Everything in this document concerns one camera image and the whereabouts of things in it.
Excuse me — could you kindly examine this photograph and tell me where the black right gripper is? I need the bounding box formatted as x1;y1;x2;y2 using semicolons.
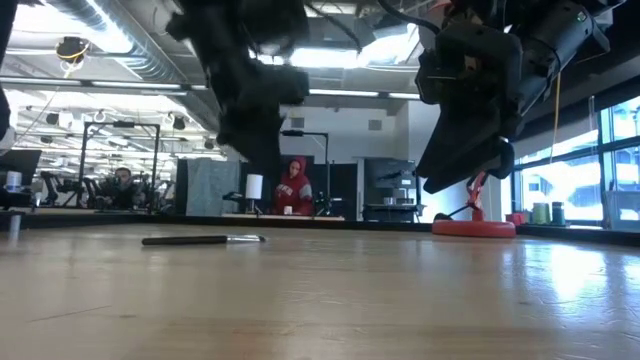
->
416;24;524;195

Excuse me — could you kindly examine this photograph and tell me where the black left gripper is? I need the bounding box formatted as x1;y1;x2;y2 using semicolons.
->
167;0;311;196

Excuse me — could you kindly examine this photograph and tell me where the white cylindrical table lamp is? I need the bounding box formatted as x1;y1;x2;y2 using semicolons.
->
244;173;264;201

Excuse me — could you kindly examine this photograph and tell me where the seated person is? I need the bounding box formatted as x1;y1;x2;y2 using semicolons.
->
272;155;315;217
97;167;146;211

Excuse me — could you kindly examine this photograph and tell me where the grey partition panel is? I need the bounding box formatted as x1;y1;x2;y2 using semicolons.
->
185;158;241;217

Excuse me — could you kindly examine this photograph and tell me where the grey computer monitor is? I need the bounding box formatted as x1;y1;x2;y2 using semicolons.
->
363;158;418;191

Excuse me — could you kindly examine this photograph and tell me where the red desk lamp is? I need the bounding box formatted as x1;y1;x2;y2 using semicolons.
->
432;172;516;239

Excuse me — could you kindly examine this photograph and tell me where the green spool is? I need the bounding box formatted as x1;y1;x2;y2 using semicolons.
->
530;202;551;226

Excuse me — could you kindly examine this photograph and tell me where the thick black makeup brush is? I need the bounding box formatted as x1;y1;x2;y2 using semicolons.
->
141;233;267;247

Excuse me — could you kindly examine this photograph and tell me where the dark computer monitor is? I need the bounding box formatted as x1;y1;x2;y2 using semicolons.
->
0;148;44;209

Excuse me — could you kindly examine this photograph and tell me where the black aluminium table frame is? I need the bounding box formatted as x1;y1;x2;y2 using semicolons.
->
0;212;640;247

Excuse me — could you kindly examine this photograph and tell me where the yellow hanging cable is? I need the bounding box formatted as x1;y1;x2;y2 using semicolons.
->
549;69;561;164

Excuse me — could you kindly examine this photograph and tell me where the round ceiling air duct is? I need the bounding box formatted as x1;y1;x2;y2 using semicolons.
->
49;0;221;131

